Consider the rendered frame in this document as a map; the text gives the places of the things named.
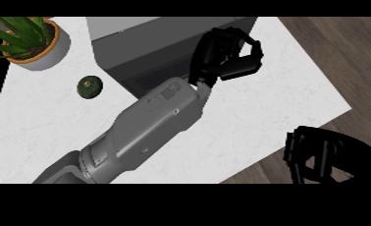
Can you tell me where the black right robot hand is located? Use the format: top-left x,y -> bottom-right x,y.
283,125 -> 371,185

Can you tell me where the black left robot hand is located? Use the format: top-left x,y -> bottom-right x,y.
187,27 -> 265,88

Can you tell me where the dark grey microwave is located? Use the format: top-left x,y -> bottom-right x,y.
85,17 -> 259,100

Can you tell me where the dark green round vegetable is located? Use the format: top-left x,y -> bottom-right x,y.
75,75 -> 104,100

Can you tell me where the potted green plant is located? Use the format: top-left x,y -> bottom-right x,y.
0,17 -> 72,72

